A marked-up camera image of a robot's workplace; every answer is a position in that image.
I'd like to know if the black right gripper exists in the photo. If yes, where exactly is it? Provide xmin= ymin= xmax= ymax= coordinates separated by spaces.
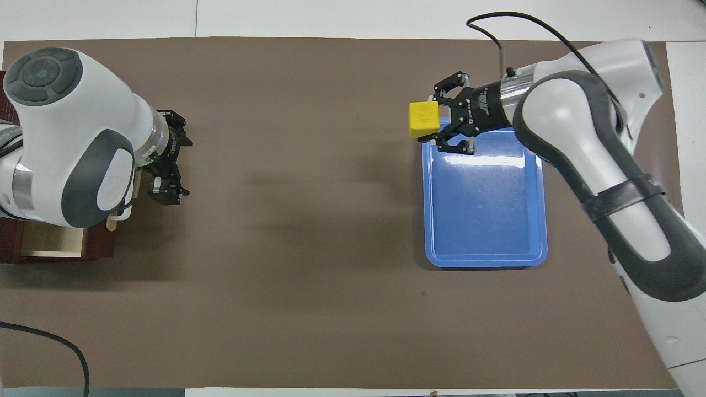
xmin=432 ymin=70 xmax=513 ymax=155

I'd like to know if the blue plastic tray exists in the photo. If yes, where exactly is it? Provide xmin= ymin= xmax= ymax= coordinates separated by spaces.
xmin=421 ymin=116 xmax=549 ymax=269

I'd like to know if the yellow cube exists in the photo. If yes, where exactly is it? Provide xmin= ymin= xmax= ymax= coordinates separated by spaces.
xmin=408 ymin=100 xmax=441 ymax=140

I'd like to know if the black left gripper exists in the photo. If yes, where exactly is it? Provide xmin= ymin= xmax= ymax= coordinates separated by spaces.
xmin=148 ymin=109 xmax=194 ymax=206

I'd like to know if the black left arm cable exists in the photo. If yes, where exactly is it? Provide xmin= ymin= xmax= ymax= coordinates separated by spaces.
xmin=0 ymin=321 xmax=90 ymax=397

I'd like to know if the wooden drawer with white handle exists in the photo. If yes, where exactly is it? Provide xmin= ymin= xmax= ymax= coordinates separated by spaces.
xmin=20 ymin=165 xmax=137 ymax=260

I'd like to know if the brown paper table mat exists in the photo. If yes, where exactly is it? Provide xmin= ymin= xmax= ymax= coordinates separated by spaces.
xmin=0 ymin=37 xmax=704 ymax=390

